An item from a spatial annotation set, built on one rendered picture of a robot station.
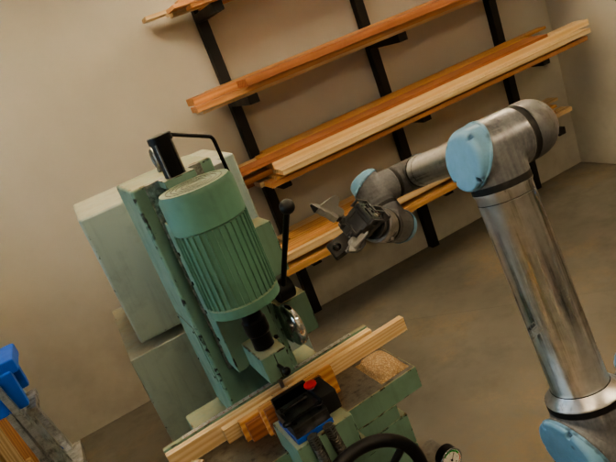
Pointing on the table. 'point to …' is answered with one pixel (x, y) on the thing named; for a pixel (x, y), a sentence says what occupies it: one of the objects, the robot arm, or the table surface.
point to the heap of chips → (380, 366)
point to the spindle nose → (258, 330)
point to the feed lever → (285, 254)
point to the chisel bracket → (269, 359)
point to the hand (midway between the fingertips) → (325, 229)
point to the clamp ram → (288, 395)
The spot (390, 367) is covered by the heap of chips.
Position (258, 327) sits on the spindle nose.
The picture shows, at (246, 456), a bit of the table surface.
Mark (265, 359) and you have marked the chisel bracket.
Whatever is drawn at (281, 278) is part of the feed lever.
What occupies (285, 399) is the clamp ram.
